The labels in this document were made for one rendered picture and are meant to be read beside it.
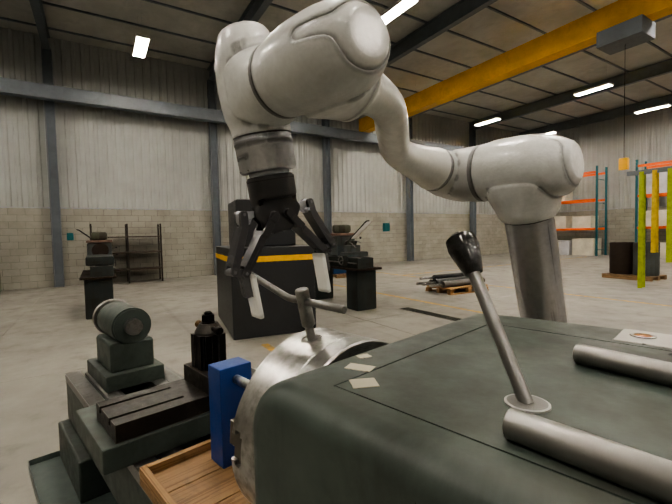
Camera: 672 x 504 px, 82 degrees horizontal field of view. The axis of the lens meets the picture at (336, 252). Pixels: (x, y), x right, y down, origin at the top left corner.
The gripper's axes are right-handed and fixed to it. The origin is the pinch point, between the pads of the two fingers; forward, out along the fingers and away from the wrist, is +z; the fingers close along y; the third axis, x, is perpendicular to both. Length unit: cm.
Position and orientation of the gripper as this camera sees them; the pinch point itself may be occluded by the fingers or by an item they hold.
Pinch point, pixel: (292, 296)
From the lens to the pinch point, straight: 64.8
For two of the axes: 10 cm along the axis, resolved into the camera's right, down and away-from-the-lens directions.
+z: 1.6, 9.7, 1.8
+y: -7.5, 2.3, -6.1
